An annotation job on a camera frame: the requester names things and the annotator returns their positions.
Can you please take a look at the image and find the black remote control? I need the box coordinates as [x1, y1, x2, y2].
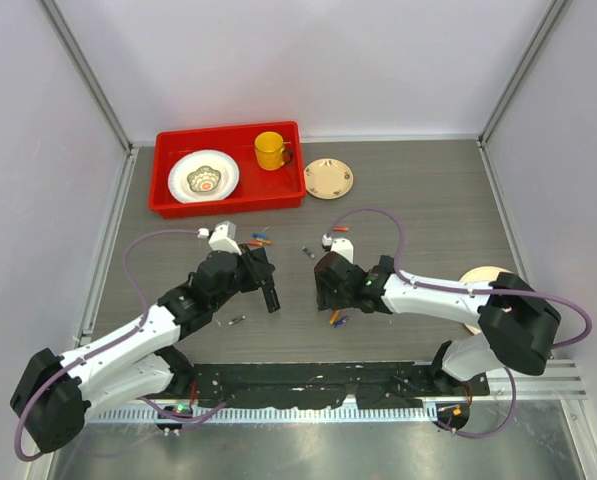
[260, 281, 281, 313]

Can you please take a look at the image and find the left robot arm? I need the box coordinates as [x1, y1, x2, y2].
[10, 245, 280, 462]

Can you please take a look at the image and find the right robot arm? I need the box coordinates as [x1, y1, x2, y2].
[314, 251, 561, 395]

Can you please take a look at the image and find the black battery centre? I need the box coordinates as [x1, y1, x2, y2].
[302, 247, 315, 259]

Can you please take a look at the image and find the red plastic tray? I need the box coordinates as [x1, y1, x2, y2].
[148, 121, 306, 219]

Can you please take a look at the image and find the beige floral saucer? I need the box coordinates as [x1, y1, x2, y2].
[304, 158, 354, 200]

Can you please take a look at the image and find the white paper plate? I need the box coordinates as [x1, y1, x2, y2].
[168, 149, 240, 204]

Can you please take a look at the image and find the yellow mug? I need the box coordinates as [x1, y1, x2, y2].
[254, 131, 294, 171]

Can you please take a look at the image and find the pink rimmed plate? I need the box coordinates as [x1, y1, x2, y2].
[460, 266, 513, 336]

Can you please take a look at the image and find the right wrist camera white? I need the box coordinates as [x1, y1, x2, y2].
[321, 234, 354, 263]

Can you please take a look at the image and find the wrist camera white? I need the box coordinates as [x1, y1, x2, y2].
[196, 221, 241, 255]
[321, 234, 354, 263]

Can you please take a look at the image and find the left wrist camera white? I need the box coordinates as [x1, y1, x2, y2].
[196, 221, 241, 255]

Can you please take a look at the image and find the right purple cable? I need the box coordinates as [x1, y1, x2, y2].
[330, 207, 593, 441]

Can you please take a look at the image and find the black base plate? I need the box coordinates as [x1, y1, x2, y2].
[132, 360, 492, 410]

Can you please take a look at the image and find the white slotted cable duct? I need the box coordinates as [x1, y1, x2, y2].
[90, 402, 437, 425]

